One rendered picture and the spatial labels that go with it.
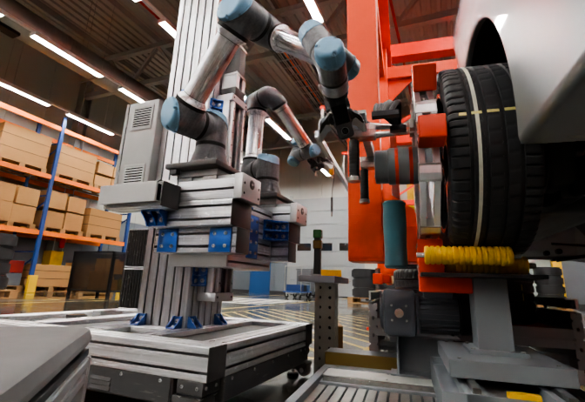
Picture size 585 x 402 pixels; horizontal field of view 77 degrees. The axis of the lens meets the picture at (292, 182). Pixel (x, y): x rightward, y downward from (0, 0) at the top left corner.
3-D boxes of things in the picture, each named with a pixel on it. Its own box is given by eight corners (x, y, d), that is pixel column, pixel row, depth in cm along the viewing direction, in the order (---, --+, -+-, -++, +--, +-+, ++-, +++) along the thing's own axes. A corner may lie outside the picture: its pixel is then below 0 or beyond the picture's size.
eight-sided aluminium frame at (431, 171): (447, 226, 103) (433, 56, 118) (421, 226, 105) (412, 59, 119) (433, 246, 153) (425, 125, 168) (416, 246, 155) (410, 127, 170)
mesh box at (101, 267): (106, 297, 781) (113, 251, 807) (64, 294, 829) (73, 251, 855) (137, 297, 859) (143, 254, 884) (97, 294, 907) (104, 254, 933)
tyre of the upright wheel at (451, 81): (481, 144, 172) (509, 284, 137) (428, 148, 179) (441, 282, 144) (513, 17, 120) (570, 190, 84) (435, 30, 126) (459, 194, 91)
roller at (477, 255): (525, 265, 106) (522, 244, 107) (417, 264, 114) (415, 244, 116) (519, 266, 111) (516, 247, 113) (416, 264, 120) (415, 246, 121)
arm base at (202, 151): (179, 165, 138) (182, 141, 140) (204, 177, 151) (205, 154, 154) (213, 162, 132) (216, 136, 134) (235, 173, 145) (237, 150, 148)
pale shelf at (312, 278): (334, 283, 164) (334, 275, 165) (298, 281, 169) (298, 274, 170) (348, 284, 204) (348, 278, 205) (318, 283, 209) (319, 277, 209)
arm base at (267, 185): (245, 196, 181) (246, 176, 184) (259, 202, 195) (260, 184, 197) (272, 194, 176) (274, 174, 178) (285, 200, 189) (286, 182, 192)
